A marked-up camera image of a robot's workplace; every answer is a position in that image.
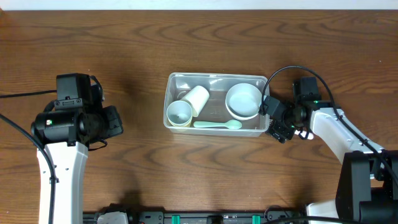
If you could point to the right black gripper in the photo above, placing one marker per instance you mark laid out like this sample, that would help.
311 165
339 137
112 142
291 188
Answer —
280 130

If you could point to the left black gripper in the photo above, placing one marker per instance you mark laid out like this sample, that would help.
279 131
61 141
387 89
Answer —
112 121

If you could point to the grey plastic bowl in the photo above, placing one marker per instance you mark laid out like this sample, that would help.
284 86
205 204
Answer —
244 99

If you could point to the mint green plastic spoon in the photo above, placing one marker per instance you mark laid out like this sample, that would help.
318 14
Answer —
231 124

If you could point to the clear plastic storage container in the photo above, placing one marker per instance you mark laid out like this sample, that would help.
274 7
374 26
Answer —
218 84

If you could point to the grey plastic cup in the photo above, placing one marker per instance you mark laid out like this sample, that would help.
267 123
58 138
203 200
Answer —
179 110

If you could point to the yellow plastic cup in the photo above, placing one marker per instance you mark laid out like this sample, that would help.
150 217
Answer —
180 123

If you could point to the white plastic cup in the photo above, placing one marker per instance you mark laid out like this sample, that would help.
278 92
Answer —
197 99

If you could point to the pink plastic fork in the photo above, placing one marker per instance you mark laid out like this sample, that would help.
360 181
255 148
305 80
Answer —
304 134

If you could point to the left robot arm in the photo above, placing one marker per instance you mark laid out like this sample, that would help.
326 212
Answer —
67 135

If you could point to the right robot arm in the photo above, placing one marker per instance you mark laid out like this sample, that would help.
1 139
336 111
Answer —
367 188

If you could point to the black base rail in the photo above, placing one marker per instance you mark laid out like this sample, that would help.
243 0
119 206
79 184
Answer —
116 213

